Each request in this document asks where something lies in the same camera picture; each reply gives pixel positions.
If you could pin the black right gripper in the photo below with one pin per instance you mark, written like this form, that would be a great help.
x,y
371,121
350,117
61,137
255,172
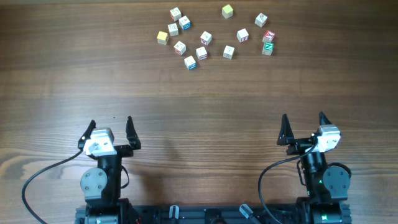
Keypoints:
x,y
286,137

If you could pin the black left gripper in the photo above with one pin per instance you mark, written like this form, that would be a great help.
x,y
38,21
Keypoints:
x,y
125,150

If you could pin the number four wooden block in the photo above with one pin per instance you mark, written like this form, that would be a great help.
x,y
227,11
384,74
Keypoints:
x,y
228,52

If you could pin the cat picture red block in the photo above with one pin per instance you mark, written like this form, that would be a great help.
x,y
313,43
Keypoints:
x,y
180,48

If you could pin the bird picture red block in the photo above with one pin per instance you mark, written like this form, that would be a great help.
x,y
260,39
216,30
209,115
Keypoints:
x,y
201,53

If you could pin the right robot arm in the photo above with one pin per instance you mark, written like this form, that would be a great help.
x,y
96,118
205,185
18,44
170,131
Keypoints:
x,y
327,184

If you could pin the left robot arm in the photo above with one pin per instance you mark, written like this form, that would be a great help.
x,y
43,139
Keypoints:
x,y
102,185

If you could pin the green N letter block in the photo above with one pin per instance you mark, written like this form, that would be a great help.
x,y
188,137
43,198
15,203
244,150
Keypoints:
x,y
268,48

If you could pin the red top letter block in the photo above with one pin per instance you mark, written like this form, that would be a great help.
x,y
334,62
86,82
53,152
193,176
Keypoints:
x,y
268,36

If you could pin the white block red side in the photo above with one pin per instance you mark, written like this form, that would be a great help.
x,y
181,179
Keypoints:
x,y
242,35

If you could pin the ball picture blue block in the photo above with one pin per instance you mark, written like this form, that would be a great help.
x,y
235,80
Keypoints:
x,y
190,62

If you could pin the white block far right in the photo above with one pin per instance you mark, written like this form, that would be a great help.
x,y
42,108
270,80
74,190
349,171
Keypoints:
x,y
260,20

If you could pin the yellow top letter block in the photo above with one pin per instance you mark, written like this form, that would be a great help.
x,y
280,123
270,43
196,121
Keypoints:
x,y
162,37

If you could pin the snail picture wooden block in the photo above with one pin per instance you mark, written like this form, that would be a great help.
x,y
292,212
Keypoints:
x,y
173,29

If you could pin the key picture red A block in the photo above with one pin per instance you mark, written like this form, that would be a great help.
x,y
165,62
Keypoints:
x,y
205,38

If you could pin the yellow green top block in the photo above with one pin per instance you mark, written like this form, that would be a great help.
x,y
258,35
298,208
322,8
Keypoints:
x,y
227,11

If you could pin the blue sided sailboat block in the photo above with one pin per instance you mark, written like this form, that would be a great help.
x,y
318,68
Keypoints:
x,y
185,23

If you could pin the red sided block top left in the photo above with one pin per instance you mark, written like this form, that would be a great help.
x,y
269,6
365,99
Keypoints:
x,y
175,14

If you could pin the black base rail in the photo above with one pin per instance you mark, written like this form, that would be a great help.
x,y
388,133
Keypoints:
x,y
282,213

